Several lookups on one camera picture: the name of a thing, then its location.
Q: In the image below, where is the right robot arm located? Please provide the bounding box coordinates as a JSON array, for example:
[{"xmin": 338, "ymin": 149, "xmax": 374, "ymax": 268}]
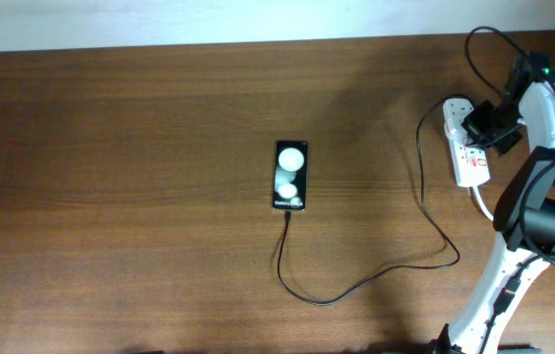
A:
[{"xmin": 430, "ymin": 52, "xmax": 555, "ymax": 353}]

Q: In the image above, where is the black smartphone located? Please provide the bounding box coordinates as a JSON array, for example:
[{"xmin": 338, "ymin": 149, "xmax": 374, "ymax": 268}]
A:
[{"xmin": 272, "ymin": 141, "xmax": 309, "ymax": 212}]

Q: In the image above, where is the black charging cable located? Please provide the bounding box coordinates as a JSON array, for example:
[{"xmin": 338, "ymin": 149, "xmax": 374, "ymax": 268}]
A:
[{"xmin": 277, "ymin": 92, "xmax": 470, "ymax": 307}]

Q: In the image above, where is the white power strip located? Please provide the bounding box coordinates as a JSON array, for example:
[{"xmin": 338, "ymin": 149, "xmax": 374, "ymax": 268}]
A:
[{"xmin": 443, "ymin": 98, "xmax": 490, "ymax": 188}]

